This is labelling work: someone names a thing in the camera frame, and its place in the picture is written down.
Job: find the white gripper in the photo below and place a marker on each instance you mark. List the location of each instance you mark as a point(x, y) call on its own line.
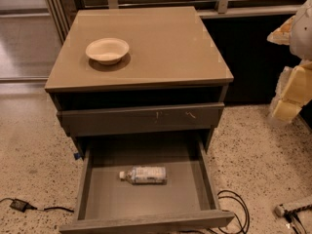
point(302, 36)

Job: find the clear blue plastic bottle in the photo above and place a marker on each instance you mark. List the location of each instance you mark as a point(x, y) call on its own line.
point(144, 175)

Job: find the grey drawer cabinet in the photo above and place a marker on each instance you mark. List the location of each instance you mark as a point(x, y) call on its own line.
point(172, 60)

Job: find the open middle drawer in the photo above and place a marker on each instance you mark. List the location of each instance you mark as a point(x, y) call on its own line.
point(108, 205)

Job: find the closed grey upper drawer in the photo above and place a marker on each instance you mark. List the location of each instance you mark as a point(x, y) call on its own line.
point(142, 119)

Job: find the white power strip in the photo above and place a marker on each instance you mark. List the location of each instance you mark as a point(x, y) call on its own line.
point(297, 205)

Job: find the white paper bowl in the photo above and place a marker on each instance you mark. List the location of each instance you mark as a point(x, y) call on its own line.
point(107, 51)

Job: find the blue tape piece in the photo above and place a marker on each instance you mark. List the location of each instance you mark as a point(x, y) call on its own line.
point(77, 156)

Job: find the black power adapter with cable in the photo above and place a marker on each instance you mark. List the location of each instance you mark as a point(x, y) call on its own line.
point(22, 206)

